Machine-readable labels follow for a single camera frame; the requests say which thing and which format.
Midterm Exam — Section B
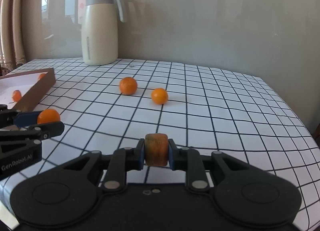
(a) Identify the small orange kumquat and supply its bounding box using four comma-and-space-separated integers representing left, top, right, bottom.
37, 109, 60, 124
151, 88, 169, 105

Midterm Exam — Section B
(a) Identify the brown cardboard box white inside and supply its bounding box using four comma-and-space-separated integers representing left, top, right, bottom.
1, 68, 56, 112

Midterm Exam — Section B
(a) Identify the beige curtain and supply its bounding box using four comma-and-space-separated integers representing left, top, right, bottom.
1, 0, 27, 76

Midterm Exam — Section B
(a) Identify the orange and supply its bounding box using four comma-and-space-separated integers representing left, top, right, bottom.
12, 90, 22, 103

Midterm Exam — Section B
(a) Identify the large orange mandarin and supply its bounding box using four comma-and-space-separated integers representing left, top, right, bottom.
119, 77, 138, 95

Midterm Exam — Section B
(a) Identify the small orange kumquat front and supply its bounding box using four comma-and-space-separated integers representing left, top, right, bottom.
37, 109, 60, 124

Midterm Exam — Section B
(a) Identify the checkered white tablecloth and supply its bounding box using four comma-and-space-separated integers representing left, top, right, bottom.
1, 58, 319, 230

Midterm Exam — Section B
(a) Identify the cream thermos jug grey lid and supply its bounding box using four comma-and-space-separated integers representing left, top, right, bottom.
81, 0, 125, 66

